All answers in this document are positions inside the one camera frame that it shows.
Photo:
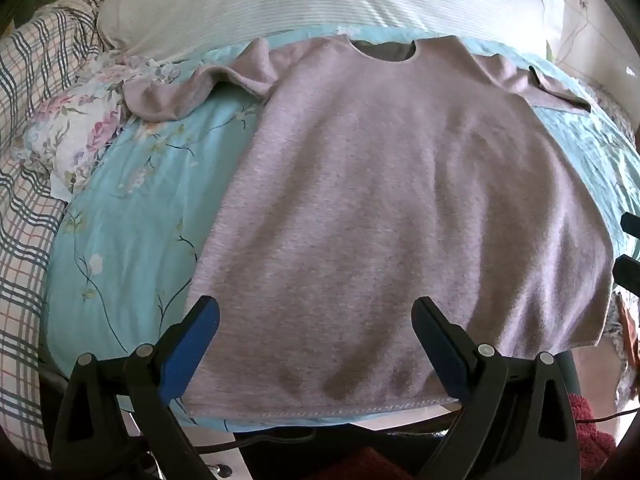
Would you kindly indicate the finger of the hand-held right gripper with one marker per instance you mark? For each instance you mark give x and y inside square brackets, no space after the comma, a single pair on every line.
[628,271]
[631,224]

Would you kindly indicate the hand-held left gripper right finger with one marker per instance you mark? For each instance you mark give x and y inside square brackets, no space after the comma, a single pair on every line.
[447,350]

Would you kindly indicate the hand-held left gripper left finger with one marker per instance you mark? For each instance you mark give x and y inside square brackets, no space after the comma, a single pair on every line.
[192,345]

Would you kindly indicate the pink knit sweater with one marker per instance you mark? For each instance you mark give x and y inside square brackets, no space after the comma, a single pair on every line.
[400,220]

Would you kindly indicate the light blue floral bedsheet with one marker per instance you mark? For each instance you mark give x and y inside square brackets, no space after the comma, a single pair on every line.
[130,240]

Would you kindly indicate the red cloth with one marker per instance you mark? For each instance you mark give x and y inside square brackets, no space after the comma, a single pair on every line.
[592,440]

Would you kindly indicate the plaid blanket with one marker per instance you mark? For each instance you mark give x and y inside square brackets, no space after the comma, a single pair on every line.
[30,170]

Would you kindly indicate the white floral cloth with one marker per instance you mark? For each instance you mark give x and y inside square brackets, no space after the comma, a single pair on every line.
[80,130]

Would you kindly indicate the white striped pillow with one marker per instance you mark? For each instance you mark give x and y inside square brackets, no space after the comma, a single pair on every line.
[280,5]

